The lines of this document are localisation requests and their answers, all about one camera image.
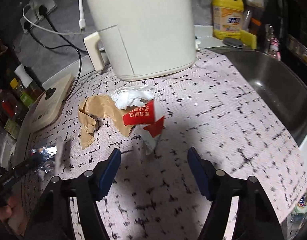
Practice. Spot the white cap spray bottle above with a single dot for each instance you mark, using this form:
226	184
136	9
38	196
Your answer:
31	87

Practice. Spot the left wall socket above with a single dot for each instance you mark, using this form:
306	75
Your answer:
26	26

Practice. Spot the red white paper wrapper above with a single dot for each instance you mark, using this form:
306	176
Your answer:
151	123

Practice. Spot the wall socket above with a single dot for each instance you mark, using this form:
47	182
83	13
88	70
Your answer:
26	26
49	4

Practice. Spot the green white refill pouch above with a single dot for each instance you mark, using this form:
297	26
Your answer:
299	213

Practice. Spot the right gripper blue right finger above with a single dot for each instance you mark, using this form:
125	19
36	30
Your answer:
203	172

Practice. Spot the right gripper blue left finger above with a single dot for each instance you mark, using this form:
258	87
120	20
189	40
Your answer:
108	170

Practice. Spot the red label sauce bottle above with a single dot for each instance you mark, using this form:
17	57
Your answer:
9	104

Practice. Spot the steel kitchen sink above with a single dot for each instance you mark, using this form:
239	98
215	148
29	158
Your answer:
282	90

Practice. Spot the person's left hand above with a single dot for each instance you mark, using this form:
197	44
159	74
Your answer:
14	215

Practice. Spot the cream air fryer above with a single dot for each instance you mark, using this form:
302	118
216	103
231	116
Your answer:
142	39

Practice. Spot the patterned white tablecloth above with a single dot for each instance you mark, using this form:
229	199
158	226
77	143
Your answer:
209	106

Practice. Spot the cream induction base unit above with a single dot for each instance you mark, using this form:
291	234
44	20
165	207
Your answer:
49	107

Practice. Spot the white tissue paper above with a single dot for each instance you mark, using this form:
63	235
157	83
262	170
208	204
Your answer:
133	96

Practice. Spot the yellow sponge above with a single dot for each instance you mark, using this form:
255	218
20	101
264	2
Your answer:
248	39

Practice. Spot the yellow detergent bottle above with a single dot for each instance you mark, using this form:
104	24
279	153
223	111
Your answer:
227	18

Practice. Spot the right wall socket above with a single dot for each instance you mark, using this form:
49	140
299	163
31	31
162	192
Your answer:
49	4

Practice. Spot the green label oil bottle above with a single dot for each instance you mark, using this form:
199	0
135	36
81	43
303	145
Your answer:
21	93

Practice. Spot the brown paper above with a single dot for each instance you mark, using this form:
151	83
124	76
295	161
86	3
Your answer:
99	106

